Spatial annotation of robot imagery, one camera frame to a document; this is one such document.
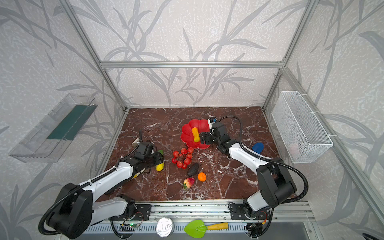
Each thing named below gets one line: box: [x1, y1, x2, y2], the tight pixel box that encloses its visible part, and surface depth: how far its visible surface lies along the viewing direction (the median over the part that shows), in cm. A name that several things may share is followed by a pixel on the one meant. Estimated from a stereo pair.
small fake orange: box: [197, 172, 207, 182], surface depth 84 cm
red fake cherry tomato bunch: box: [172, 147, 194, 170], surface depth 88 cm
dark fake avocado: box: [187, 162, 200, 177], surface depth 86 cm
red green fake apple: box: [183, 177, 195, 189], surface depth 82 cm
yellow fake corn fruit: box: [192, 127, 201, 143], surface depth 102 cm
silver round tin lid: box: [156, 217, 175, 238], surface depth 67 cm
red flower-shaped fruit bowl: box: [180, 119, 211, 150], surface depth 106 cm
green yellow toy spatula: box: [184, 219, 229, 239], surface depth 70 cm
